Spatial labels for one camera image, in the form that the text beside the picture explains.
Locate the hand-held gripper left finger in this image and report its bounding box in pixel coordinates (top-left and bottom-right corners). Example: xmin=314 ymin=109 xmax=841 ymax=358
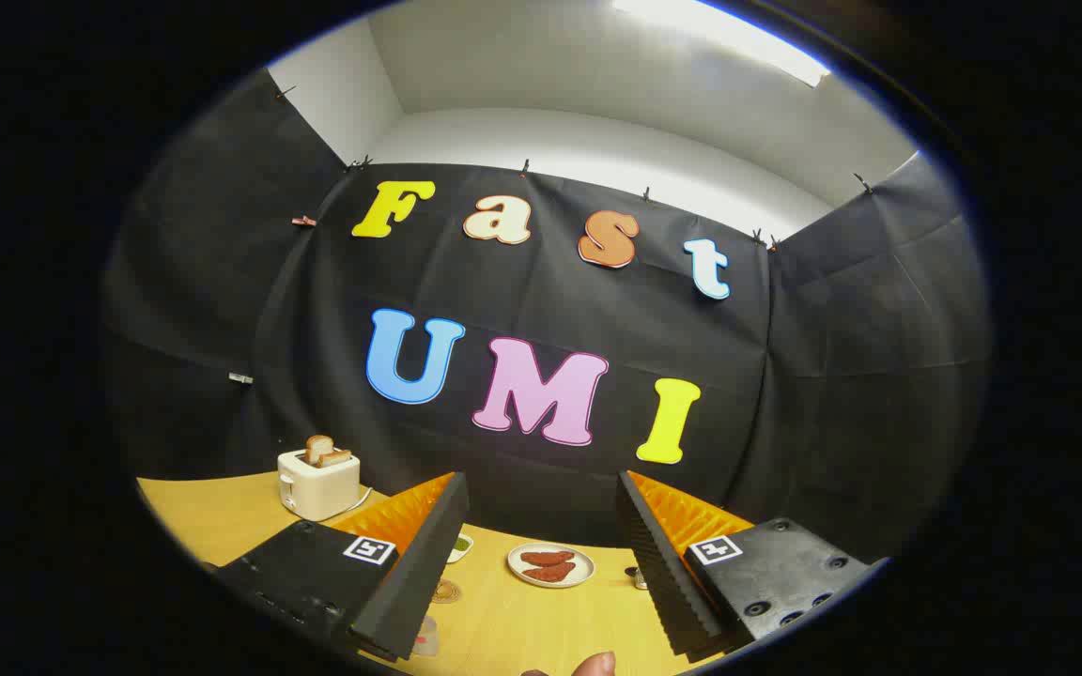
xmin=212 ymin=471 xmax=470 ymax=663

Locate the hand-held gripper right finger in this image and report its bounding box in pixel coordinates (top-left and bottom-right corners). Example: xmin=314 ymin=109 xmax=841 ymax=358
xmin=616 ymin=469 xmax=889 ymax=658

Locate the white round plate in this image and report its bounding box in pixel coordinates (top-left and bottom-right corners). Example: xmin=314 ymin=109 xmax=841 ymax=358
xmin=506 ymin=543 xmax=595 ymax=590

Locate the cream toaster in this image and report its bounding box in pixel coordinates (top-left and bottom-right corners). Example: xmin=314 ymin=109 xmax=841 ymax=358
xmin=277 ymin=448 xmax=362 ymax=523

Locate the wooden table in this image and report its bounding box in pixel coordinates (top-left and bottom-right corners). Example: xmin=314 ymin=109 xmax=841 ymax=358
xmin=137 ymin=469 xmax=739 ymax=676

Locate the black backdrop cloth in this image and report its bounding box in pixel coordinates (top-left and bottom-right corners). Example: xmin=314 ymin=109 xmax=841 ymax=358
xmin=100 ymin=70 xmax=993 ymax=564

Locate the white toaster cable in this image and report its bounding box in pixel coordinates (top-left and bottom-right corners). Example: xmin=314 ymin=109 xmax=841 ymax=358
xmin=325 ymin=485 xmax=375 ymax=523

